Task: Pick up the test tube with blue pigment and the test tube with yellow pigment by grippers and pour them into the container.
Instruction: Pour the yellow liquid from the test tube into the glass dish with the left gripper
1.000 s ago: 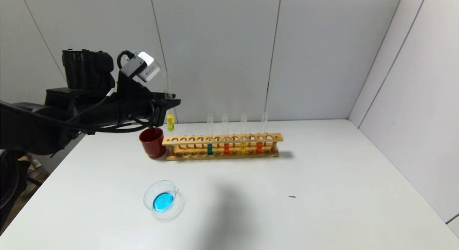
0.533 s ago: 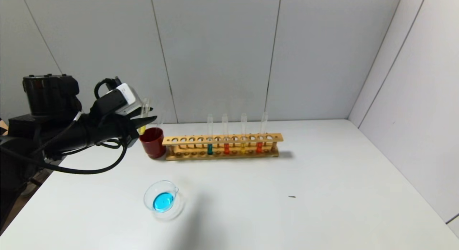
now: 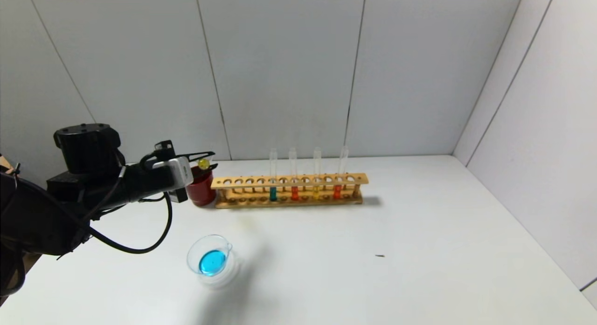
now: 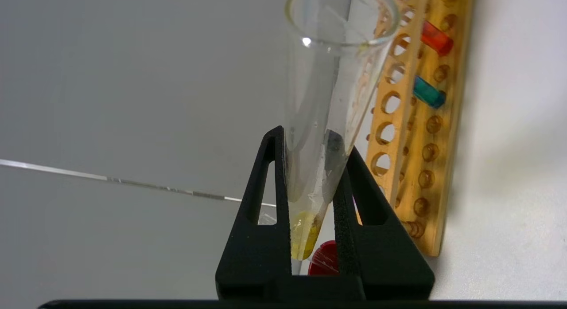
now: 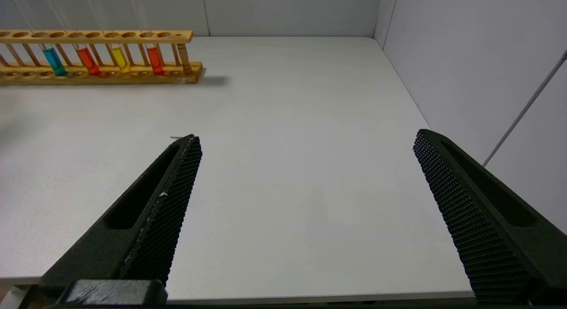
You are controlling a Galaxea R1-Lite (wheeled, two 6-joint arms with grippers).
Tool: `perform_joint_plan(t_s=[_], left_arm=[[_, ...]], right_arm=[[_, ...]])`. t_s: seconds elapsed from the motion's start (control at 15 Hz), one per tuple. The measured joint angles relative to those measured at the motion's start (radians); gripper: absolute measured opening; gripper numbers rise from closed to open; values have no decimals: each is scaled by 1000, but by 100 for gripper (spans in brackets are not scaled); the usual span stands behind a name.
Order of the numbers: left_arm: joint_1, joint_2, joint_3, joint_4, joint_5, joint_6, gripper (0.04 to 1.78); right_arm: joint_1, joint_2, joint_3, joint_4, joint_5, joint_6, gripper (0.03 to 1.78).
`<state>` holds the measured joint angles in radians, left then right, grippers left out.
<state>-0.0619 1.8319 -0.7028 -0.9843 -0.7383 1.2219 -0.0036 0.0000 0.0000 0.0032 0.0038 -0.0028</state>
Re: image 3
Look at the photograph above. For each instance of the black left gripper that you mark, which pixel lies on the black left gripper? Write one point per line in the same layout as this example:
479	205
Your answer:
178	195

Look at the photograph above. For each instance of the red liquid test tube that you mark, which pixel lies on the red liquid test tube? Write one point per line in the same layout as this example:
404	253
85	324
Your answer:
337	191
294	193

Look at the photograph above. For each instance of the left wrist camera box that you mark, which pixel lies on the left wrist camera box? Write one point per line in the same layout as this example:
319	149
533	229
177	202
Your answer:
177	173

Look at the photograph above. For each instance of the orange and black left arm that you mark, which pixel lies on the orange and black left arm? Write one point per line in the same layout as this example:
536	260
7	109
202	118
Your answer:
70	194

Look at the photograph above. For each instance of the yellow liquid test tube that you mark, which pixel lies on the yellow liquid test tube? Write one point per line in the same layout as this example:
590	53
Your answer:
316	192
204	164

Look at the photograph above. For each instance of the red cup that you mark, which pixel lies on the red cup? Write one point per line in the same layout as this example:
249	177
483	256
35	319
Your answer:
203	192

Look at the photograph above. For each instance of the clear glass beaker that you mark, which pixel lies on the clear glass beaker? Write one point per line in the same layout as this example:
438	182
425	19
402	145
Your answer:
212	262

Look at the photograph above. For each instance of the wooden test tube rack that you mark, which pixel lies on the wooden test tube rack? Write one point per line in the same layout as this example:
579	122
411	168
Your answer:
289	179

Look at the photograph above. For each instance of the teal liquid test tube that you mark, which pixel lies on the teal liquid test tube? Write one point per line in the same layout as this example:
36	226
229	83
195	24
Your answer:
273	193

